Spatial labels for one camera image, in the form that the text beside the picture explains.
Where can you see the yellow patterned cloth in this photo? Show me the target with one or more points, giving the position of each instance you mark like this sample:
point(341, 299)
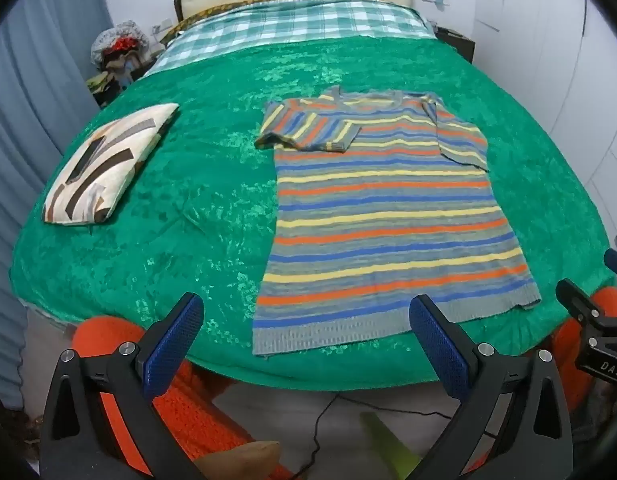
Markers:
point(208, 14)

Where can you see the striped knit shirt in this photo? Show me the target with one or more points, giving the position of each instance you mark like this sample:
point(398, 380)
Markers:
point(388, 220)

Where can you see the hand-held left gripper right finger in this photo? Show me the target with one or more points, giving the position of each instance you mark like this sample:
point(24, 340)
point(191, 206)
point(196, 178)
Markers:
point(441, 345)

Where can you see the pile of clothes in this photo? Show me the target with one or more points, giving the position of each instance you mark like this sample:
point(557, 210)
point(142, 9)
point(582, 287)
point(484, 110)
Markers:
point(118, 52)

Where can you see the grey curtain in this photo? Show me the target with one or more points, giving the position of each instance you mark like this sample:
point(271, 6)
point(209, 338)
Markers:
point(33, 85)

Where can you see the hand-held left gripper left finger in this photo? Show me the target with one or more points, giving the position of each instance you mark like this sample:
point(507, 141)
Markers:
point(174, 340)

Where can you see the person's orange knit trousers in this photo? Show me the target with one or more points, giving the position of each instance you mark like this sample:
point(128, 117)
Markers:
point(198, 410)

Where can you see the person's foot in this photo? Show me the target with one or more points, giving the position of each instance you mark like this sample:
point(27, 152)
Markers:
point(243, 457)

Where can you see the brown patterned pillow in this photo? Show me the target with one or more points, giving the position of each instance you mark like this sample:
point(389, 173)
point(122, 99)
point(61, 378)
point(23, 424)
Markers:
point(106, 165)

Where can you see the green velvet blanket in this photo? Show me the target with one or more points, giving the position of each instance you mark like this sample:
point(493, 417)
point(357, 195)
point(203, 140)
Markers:
point(198, 200)

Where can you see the dark nightstand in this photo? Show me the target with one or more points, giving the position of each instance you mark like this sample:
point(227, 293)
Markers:
point(458, 42)

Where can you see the lime green plastic piece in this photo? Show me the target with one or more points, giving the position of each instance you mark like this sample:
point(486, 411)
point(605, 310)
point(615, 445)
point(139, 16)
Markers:
point(388, 445)

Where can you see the green checkered bed sheet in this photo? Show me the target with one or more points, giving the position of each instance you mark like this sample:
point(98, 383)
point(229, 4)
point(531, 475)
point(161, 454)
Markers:
point(298, 22)

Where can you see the white wardrobe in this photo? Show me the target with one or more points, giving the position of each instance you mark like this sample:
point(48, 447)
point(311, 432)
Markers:
point(553, 60)

